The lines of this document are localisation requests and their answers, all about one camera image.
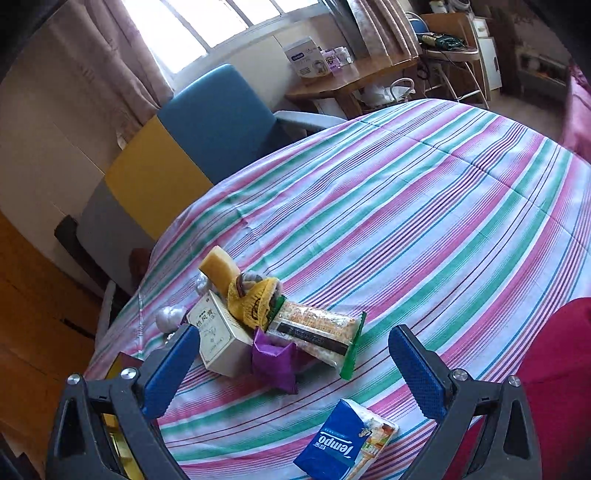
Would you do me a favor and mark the wooden cabinet with white door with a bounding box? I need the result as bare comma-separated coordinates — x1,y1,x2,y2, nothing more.
420,11,504,93

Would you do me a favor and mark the purple pouch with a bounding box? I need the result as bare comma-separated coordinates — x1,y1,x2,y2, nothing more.
252,328,300,394

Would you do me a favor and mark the blue tissue packet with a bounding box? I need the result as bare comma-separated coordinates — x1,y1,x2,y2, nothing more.
293,399,400,478

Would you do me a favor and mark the grey heater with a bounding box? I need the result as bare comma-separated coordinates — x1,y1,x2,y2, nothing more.
517,51,570,95

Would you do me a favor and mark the red cloth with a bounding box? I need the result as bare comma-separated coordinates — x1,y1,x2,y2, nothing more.
443,298,591,480

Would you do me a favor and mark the pink curtain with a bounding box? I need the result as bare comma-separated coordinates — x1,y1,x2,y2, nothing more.
46,0,176,139
346,0,419,61

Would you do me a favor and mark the striped pink green bedsheet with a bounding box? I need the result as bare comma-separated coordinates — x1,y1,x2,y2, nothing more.
85,97,591,480

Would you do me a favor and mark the white printed carton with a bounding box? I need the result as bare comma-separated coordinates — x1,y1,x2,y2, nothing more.
283,39,331,79

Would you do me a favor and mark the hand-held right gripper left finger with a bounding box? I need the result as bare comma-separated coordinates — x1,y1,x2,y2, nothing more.
46,323,201,480

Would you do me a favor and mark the beige cardboard box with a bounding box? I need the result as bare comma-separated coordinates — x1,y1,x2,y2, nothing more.
186,291,257,377

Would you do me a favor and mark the window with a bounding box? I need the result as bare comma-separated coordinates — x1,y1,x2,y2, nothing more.
120,0,333,77

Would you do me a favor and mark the red storage box yellow inside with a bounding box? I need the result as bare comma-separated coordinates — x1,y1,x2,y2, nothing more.
99,352,144,480

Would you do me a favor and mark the white folding chair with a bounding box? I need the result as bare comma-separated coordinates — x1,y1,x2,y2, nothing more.
418,41,490,109

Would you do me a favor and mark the white plastic bag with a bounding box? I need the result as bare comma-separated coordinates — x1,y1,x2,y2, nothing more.
365,78,416,104

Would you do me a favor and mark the pink bedding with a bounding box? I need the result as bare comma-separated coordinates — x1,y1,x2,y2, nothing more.
561,65,591,162

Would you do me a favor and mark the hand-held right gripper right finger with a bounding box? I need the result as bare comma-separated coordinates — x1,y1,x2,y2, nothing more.
388,324,543,480

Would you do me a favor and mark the yellow sponge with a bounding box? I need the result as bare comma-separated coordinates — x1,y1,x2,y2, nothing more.
198,246,241,301

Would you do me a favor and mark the blue yellow grey armchair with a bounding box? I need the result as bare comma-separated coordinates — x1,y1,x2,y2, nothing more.
55,63,347,296

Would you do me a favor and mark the wooden side desk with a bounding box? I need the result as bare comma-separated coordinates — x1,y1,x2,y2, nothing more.
284,55,421,118

